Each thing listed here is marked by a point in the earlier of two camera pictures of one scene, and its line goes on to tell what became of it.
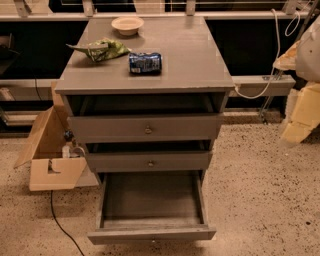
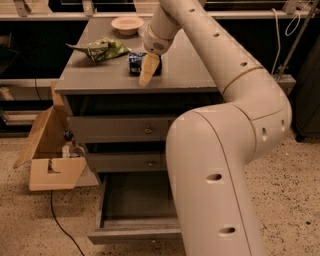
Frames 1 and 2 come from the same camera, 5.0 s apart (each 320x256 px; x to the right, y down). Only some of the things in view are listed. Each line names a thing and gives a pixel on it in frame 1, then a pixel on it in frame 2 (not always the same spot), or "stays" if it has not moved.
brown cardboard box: (54, 158) stays
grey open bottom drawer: (150, 206) stays
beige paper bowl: (127, 25) stays
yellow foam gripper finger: (302, 113) -> (157, 45)
